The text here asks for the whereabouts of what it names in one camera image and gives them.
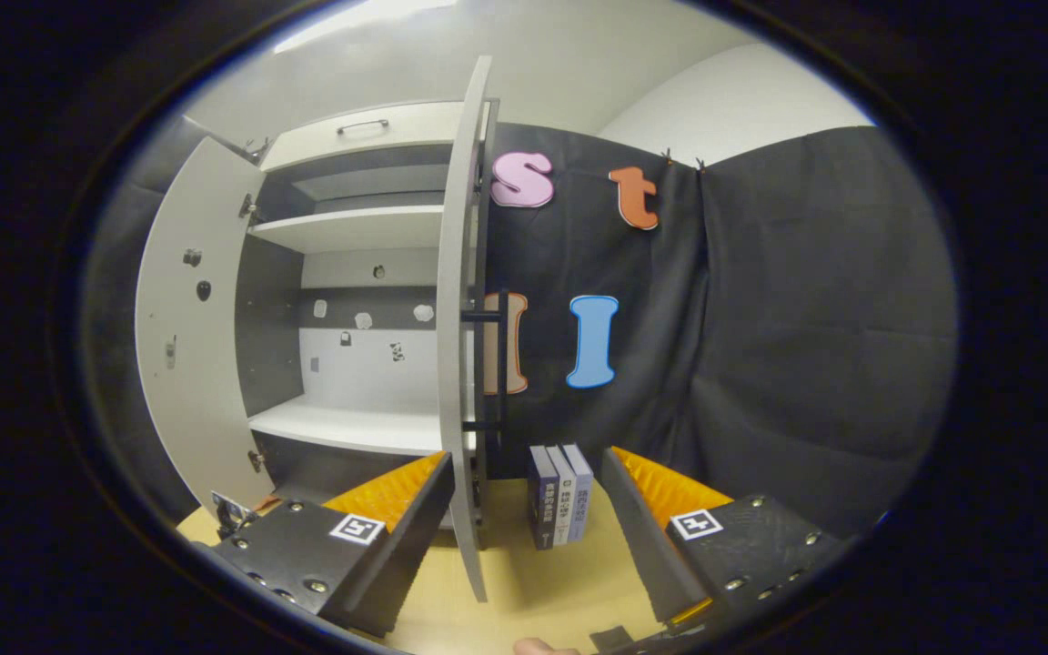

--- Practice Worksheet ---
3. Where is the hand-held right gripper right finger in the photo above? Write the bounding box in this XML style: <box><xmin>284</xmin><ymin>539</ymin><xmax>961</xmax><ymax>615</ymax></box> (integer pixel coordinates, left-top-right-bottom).
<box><xmin>600</xmin><ymin>445</ymin><xmax>855</xmax><ymax>630</ymax></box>

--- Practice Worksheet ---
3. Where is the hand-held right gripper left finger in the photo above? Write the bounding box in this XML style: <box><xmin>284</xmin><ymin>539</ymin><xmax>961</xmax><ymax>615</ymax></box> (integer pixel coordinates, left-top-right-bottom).
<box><xmin>211</xmin><ymin>450</ymin><xmax>457</xmax><ymax>640</ymax></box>

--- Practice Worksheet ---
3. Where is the white cabinet door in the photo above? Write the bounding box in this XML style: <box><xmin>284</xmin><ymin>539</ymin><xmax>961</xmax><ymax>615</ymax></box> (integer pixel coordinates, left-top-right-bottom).
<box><xmin>135</xmin><ymin>136</ymin><xmax>275</xmax><ymax>526</ymax></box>
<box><xmin>436</xmin><ymin>56</ymin><xmax>496</xmax><ymax>603</ymax></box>

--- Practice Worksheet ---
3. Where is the white grey cabinet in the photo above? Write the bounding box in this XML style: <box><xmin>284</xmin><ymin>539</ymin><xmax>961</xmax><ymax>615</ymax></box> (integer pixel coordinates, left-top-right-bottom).
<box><xmin>235</xmin><ymin>98</ymin><xmax>499</xmax><ymax>533</ymax></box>

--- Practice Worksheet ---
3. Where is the light blue book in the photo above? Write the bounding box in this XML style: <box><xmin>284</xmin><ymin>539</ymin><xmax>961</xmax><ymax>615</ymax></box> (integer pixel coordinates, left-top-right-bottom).
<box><xmin>562</xmin><ymin>443</ymin><xmax>595</xmax><ymax>539</ymax></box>

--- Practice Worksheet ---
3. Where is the white spine book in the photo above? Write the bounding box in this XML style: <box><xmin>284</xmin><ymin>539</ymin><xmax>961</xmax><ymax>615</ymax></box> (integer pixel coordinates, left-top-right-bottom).
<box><xmin>547</xmin><ymin>446</ymin><xmax>577</xmax><ymax>547</ymax></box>

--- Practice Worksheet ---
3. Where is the dark blue book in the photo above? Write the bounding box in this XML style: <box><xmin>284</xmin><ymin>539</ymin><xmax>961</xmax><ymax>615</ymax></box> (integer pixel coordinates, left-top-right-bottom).
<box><xmin>527</xmin><ymin>446</ymin><xmax>561</xmax><ymax>551</ymax></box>

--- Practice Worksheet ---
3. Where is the black backdrop cloth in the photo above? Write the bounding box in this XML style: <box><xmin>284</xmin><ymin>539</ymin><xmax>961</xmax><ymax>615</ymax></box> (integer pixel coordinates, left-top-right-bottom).
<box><xmin>78</xmin><ymin>114</ymin><xmax>960</xmax><ymax>547</ymax></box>

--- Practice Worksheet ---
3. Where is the black door handle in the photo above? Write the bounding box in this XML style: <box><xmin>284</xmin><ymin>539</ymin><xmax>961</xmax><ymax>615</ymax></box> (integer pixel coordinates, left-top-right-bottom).
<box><xmin>460</xmin><ymin>289</ymin><xmax>510</xmax><ymax>430</ymax></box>

